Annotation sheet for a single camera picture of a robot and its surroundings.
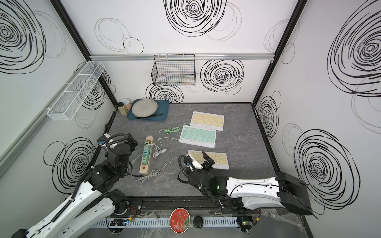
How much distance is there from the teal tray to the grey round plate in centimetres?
1

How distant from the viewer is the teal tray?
3.71 ft

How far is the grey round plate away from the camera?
3.74ft
